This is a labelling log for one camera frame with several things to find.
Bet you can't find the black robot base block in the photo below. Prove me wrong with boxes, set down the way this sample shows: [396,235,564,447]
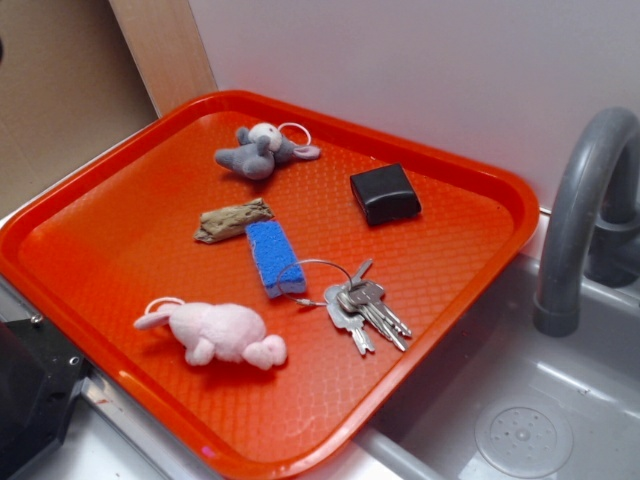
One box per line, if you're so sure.
[1,315,88,479]

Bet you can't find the black box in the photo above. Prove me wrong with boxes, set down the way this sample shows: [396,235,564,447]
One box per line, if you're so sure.
[350,163,422,226]

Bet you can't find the blue sponge block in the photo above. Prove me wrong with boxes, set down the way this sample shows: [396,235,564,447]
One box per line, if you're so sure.
[245,221,307,299]

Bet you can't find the orange plastic tray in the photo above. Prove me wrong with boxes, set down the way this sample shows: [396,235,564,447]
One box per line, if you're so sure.
[1,91,539,479]

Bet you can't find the bunch of silver keys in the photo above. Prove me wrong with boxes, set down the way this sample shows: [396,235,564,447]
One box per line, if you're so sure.
[324,259,412,356]

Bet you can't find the brown driftwood piece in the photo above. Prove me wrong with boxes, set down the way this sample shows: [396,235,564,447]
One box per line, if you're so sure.
[193,198,275,244]

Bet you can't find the grey plush toy animal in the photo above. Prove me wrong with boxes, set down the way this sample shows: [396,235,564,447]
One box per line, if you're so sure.
[214,122,321,181]

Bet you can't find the pink plush toy animal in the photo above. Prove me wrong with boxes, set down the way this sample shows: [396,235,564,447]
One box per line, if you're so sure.
[133,297,288,370]

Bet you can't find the grey plastic sink basin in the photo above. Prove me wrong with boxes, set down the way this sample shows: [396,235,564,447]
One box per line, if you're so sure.
[355,252,640,480]

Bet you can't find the light wooden board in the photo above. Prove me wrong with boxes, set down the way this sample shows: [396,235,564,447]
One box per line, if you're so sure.
[109,0,218,116]

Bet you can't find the grey plastic faucet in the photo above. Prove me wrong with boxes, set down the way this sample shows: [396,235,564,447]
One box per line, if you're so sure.
[534,107,639,337]

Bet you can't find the steel wire key ring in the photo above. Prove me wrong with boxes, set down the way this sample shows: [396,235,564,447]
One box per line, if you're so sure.
[276,258,355,309]

